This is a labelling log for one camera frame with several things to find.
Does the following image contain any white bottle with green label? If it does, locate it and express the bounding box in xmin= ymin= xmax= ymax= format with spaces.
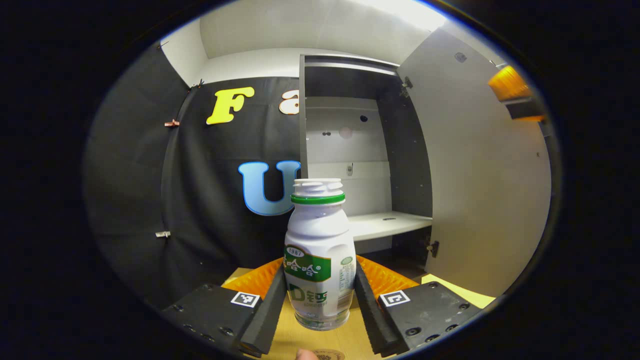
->
xmin=283 ymin=178 xmax=357 ymax=332

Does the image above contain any white cabinet shelf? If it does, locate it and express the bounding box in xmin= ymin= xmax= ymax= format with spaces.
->
xmin=347 ymin=211 xmax=433 ymax=242

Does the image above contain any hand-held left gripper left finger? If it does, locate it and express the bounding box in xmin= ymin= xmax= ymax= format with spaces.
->
xmin=160 ymin=256 xmax=288 ymax=358

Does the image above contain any beige cabinet door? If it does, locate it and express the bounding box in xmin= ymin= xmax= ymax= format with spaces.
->
xmin=395 ymin=27 xmax=552 ymax=298

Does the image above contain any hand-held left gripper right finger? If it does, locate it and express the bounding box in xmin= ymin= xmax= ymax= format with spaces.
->
xmin=354 ymin=255 xmax=483 ymax=358

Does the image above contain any black backdrop cloth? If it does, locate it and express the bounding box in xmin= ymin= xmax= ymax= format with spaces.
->
xmin=84 ymin=42 xmax=303 ymax=311

